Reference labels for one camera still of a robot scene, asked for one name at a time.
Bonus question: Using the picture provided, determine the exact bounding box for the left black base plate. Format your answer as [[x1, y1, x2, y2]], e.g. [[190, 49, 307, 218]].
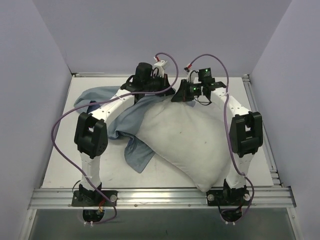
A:
[[71, 190, 118, 207]]

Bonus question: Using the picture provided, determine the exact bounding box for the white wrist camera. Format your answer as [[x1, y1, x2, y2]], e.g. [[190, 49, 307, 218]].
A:
[[153, 60, 170, 77], [184, 65, 199, 83]]

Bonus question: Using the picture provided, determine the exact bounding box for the white pillow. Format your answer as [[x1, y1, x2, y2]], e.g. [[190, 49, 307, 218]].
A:
[[136, 99, 231, 192]]

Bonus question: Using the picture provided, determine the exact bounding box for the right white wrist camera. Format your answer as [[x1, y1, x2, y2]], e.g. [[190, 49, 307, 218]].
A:
[[184, 65, 199, 83]]

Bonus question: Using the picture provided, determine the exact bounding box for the purple cable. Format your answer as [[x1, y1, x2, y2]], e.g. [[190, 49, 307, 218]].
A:
[[187, 53, 255, 223], [51, 51, 179, 223]]

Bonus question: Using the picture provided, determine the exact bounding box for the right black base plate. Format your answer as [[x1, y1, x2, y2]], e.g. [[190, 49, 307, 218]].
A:
[[206, 189, 251, 207]]

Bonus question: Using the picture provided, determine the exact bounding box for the blue-grey pillowcase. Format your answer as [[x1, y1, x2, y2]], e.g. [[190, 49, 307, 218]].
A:
[[73, 86, 165, 174]]

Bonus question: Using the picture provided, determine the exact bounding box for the aluminium front rail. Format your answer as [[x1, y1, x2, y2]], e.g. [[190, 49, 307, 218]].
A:
[[28, 187, 296, 210]]

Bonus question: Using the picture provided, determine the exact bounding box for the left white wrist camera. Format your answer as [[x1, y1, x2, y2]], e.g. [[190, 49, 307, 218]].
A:
[[153, 60, 170, 77]]

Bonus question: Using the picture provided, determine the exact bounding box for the aluminium right side rail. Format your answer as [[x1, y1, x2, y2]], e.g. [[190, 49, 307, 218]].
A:
[[243, 73, 285, 187]]

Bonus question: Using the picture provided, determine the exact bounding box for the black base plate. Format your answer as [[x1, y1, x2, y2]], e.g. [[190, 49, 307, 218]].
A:
[[71, 190, 118, 207], [206, 189, 251, 207]]

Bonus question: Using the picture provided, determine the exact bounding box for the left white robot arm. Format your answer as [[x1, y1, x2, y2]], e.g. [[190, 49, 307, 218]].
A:
[[74, 60, 175, 206]]

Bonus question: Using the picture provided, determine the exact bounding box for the aluminium back rail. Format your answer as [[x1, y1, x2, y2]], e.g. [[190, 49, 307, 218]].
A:
[[72, 72, 250, 79]]

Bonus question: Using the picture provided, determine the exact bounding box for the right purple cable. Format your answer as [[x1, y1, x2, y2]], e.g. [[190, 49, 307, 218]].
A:
[[187, 53, 255, 223]]

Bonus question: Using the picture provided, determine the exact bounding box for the aluminium rail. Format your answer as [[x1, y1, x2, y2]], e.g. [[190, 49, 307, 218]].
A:
[[72, 72, 250, 79], [243, 73, 285, 187], [28, 187, 296, 210]]

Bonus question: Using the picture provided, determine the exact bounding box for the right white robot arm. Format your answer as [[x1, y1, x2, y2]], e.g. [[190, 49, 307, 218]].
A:
[[171, 66, 263, 205]]

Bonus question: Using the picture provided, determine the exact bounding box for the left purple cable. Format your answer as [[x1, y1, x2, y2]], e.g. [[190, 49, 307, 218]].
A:
[[51, 51, 179, 223]]

